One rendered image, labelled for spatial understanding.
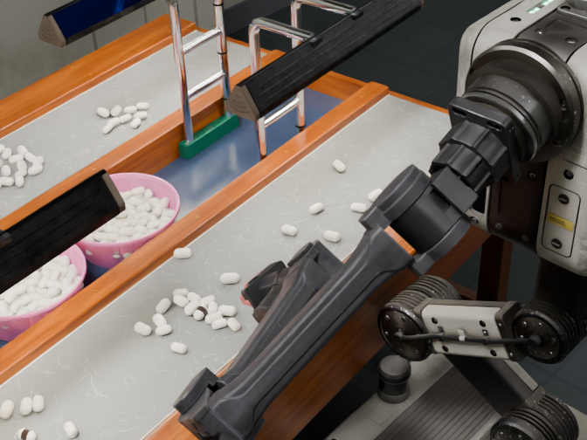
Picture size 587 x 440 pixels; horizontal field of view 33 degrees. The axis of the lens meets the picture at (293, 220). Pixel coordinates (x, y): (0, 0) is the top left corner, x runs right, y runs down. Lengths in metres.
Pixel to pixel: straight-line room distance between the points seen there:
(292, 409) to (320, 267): 0.40
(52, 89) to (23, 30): 1.22
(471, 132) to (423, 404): 1.00
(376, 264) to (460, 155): 0.17
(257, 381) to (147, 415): 0.59
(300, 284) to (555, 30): 0.52
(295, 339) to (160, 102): 1.51
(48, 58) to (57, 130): 1.46
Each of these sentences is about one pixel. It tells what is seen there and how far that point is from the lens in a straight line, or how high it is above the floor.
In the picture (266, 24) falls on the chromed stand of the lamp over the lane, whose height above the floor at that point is 1.11.
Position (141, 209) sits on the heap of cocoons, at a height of 0.74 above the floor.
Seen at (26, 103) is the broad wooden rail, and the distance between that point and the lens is 2.68.
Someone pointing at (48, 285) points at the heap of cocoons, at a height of 0.74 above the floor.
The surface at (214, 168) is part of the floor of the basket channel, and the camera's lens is 2.47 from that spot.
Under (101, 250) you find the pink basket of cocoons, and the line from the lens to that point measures 2.14.
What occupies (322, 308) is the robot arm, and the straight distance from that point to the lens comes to 1.20.
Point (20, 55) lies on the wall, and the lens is 3.95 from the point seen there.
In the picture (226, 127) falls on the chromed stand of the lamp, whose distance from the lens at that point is 2.58.
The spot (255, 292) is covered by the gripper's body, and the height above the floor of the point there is 0.93.
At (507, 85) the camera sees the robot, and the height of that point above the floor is 1.43.
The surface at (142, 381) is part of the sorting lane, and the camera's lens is 1.83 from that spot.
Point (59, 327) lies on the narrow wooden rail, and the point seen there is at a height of 0.76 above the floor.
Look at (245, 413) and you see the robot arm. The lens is 1.22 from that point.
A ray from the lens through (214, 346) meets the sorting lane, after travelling 1.88.
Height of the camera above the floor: 2.04
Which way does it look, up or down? 37 degrees down
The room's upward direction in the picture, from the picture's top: 3 degrees counter-clockwise
